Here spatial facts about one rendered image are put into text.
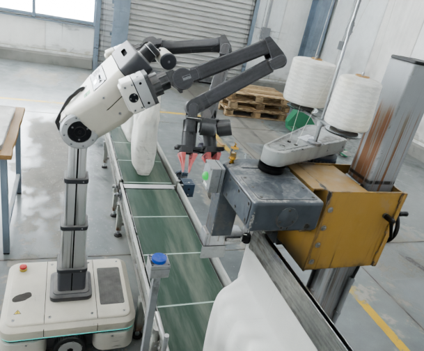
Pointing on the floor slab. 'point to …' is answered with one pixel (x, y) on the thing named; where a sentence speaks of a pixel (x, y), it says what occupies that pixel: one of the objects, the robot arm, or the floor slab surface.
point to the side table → (13, 137)
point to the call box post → (150, 313)
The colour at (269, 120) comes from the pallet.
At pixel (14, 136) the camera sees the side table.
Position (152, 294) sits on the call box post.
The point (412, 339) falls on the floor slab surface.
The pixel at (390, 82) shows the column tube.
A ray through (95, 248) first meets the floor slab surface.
